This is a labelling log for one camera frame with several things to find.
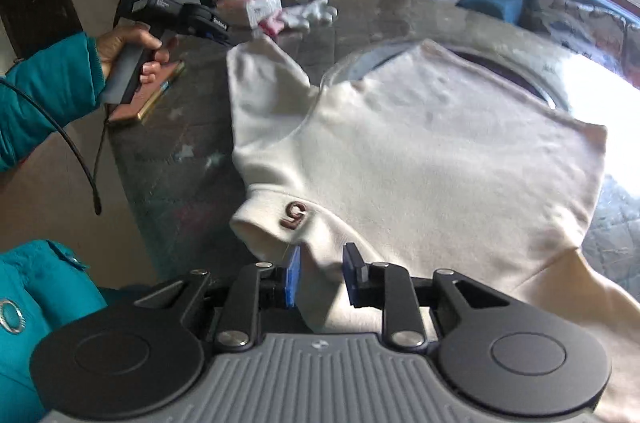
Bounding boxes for white sweatshirt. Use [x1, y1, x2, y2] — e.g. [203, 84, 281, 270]
[226, 38, 640, 423]

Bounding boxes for printed blue cushion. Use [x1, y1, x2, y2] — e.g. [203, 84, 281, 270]
[517, 0, 640, 90]

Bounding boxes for person's left forearm teal sleeve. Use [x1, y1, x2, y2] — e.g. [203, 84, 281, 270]
[0, 32, 108, 174]

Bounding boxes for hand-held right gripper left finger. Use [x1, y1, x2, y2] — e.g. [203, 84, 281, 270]
[134, 245, 302, 352]

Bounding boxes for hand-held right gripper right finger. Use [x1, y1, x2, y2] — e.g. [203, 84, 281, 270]
[342, 242, 524, 350]

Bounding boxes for white cloth gloves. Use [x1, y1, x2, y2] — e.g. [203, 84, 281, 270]
[279, 0, 339, 30]

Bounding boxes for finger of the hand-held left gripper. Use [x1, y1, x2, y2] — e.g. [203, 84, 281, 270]
[202, 30, 236, 48]

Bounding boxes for pink cloth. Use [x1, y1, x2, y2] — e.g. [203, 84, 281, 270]
[257, 15, 287, 40]

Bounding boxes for black cable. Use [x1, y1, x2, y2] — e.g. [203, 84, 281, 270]
[0, 78, 110, 216]

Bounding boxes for person's left hand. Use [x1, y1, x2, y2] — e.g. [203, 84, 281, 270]
[95, 25, 177, 86]

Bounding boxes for person's teal jacket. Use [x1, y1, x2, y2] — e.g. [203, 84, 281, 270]
[0, 239, 151, 423]

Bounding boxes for dark wooden door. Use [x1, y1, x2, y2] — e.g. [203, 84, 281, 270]
[0, 0, 84, 64]

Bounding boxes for round glass turntable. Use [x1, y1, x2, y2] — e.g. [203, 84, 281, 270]
[320, 40, 572, 112]

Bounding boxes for white tissue pack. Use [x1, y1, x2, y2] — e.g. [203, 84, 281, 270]
[245, 0, 282, 26]

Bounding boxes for brown flat notebook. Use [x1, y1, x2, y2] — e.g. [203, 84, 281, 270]
[107, 60, 186, 126]

